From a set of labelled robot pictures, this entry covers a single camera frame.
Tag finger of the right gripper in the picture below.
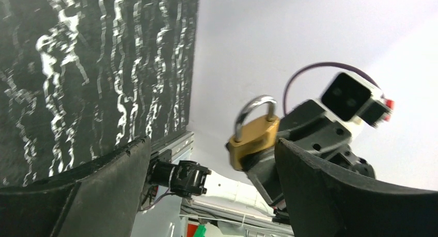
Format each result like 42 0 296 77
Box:
244 150 286 208

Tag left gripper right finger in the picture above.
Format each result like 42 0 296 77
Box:
274 139 437 236

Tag orange and green blocks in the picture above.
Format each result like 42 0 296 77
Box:
186 224 207 237

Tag small brass padlock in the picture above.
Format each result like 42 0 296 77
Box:
226 95 280 171

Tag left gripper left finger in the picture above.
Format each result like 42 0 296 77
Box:
1 137 151 236

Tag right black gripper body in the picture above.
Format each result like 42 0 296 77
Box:
277 100 376 179

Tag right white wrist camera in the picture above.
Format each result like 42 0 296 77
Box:
317 71 395 140

